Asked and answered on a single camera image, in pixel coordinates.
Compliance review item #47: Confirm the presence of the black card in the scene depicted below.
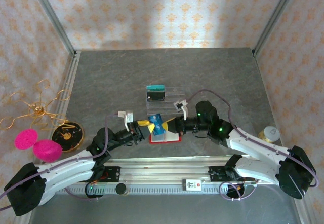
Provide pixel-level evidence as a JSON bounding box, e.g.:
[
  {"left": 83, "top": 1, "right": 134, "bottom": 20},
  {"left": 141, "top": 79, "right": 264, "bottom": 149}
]
[{"left": 146, "top": 90, "right": 167, "bottom": 103}]

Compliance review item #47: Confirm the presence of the red card holder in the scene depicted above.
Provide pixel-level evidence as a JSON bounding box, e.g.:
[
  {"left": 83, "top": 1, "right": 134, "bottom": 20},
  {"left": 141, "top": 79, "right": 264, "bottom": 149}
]
[{"left": 148, "top": 132, "right": 183, "bottom": 145}]

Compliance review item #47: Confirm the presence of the pink oval sponge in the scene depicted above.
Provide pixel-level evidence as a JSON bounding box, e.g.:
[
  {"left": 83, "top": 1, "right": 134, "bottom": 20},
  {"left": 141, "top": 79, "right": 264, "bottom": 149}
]
[{"left": 33, "top": 139, "right": 63, "bottom": 163}]

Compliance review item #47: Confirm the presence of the clear acrylic card stand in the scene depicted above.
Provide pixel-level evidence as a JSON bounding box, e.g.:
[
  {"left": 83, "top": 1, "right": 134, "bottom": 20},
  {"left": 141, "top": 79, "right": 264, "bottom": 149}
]
[{"left": 146, "top": 84, "right": 187, "bottom": 116}]

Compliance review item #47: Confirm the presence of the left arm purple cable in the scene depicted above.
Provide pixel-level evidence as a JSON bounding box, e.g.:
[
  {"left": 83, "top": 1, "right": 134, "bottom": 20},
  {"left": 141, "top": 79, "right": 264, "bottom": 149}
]
[{"left": 0, "top": 112, "right": 121, "bottom": 211}]

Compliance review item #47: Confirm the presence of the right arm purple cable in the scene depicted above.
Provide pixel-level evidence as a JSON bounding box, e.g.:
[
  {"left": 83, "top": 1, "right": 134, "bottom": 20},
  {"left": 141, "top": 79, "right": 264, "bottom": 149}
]
[{"left": 186, "top": 89, "right": 319, "bottom": 201}]

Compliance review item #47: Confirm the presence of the yellow tape roll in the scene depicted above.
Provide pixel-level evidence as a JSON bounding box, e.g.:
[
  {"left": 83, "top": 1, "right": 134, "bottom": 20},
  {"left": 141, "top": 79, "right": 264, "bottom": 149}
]
[{"left": 258, "top": 125, "right": 281, "bottom": 143}]

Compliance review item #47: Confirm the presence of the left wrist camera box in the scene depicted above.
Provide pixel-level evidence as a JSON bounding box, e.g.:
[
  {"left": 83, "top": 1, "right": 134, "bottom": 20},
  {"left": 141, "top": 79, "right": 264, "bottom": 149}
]
[{"left": 117, "top": 109, "right": 135, "bottom": 131}]

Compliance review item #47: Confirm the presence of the white label tag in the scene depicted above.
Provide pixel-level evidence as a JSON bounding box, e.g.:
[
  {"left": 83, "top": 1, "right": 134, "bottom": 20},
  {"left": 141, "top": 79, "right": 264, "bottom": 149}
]
[{"left": 182, "top": 178, "right": 203, "bottom": 192}]

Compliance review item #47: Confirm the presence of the blue card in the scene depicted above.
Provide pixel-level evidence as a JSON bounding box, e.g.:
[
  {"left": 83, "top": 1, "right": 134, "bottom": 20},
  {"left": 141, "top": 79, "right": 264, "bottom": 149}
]
[{"left": 148, "top": 113, "right": 167, "bottom": 136}]

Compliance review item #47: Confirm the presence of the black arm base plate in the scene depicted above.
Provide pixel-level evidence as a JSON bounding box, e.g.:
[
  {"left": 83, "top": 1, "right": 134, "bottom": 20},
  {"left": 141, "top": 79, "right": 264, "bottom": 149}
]
[
  {"left": 208, "top": 165, "right": 255, "bottom": 182},
  {"left": 75, "top": 166, "right": 121, "bottom": 183}
]

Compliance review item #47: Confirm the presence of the slotted grey cable tray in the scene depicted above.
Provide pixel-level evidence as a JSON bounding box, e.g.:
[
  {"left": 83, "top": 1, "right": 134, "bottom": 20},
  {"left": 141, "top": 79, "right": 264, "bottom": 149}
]
[{"left": 54, "top": 184, "right": 245, "bottom": 196}]

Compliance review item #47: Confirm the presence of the aluminium table side rail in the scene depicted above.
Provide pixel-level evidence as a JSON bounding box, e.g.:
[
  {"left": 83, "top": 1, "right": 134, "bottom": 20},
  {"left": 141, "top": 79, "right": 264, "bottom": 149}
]
[
  {"left": 253, "top": 51, "right": 313, "bottom": 224},
  {"left": 15, "top": 51, "right": 82, "bottom": 224}
]

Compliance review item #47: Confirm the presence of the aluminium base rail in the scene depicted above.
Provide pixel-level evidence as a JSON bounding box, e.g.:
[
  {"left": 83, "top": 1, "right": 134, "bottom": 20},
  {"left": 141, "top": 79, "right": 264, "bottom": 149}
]
[{"left": 45, "top": 155, "right": 303, "bottom": 185}]

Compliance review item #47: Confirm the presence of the black round knob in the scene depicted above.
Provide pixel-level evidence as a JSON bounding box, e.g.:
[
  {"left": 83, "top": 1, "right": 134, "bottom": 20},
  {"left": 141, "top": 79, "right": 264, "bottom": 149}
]
[{"left": 115, "top": 183, "right": 128, "bottom": 196}]

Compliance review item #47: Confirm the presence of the aluminium frame post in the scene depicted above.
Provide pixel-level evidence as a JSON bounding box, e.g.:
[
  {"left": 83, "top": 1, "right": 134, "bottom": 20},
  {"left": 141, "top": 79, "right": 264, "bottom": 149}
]
[
  {"left": 252, "top": 0, "right": 301, "bottom": 57},
  {"left": 27, "top": 0, "right": 78, "bottom": 57}
]

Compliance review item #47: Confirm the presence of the teal card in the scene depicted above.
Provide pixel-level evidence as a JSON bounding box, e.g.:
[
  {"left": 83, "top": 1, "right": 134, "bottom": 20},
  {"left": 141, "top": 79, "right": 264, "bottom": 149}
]
[{"left": 146, "top": 84, "right": 166, "bottom": 93}]

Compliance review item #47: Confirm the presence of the gold wire ornament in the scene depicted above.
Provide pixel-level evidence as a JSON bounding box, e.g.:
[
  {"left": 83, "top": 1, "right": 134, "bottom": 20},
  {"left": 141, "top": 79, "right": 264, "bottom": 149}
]
[{"left": 0, "top": 79, "right": 71, "bottom": 131}]

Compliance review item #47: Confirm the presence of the black round cable port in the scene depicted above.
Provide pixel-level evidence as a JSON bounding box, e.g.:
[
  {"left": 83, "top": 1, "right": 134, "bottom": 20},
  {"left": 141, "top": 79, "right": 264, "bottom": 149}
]
[
  {"left": 85, "top": 182, "right": 105, "bottom": 199},
  {"left": 224, "top": 183, "right": 246, "bottom": 201}
]

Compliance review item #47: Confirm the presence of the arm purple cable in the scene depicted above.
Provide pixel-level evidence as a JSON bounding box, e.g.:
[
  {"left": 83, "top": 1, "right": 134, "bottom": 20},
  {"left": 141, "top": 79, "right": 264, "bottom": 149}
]
[
  {"left": 186, "top": 89, "right": 319, "bottom": 201},
  {"left": 0, "top": 112, "right": 121, "bottom": 211}
]

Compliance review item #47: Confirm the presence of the black round gold clock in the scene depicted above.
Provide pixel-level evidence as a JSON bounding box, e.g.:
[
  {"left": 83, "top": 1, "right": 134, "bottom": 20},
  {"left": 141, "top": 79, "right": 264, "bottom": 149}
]
[{"left": 51, "top": 122, "right": 86, "bottom": 153}]

